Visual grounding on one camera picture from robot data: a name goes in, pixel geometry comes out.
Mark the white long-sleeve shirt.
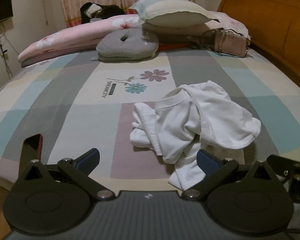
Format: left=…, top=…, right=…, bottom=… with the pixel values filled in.
left=130, top=81, right=261, bottom=191

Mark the black clothes pile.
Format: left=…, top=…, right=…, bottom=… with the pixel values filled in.
left=80, top=2, right=126, bottom=24

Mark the patchwork pastel bed sheet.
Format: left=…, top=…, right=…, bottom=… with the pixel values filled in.
left=0, top=49, right=300, bottom=191

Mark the pink handbag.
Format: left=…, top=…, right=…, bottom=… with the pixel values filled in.
left=213, top=28, right=250, bottom=58

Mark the grey round cushion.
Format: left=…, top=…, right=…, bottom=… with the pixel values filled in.
left=96, top=28, right=159, bottom=62

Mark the orange wooden headboard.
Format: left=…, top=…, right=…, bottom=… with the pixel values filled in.
left=218, top=0, right=300, bottom=87

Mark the striped pastel pillow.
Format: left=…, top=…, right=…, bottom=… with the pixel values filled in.
left=130, top=0, right=219, bottom=36

